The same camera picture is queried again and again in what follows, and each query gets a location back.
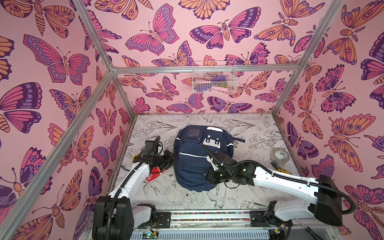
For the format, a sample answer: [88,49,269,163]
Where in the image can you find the red thin booklet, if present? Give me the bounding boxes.
[145,167,172,184]

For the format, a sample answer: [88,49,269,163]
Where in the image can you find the navy blue student backpack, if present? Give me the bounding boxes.
[173,125,245,192]

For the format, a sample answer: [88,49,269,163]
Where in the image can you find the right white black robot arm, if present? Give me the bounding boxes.
[206,152,356,227]

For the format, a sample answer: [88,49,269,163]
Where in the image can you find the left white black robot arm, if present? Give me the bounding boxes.
[92,136,174,240]

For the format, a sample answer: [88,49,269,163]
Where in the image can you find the clear tape roll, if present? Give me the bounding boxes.
[270,148,291,167]

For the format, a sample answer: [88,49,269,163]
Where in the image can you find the yellow handled pliers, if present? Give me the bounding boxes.
[271,163,291,175]

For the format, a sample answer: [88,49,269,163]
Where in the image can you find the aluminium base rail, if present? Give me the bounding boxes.
[130,210,343,240]

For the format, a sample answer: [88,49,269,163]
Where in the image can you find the white wire wall basket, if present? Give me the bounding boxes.
[191,62,239,94]

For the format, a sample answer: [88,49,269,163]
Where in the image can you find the black handled screwdriver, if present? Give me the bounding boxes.
[297,219,323,240]

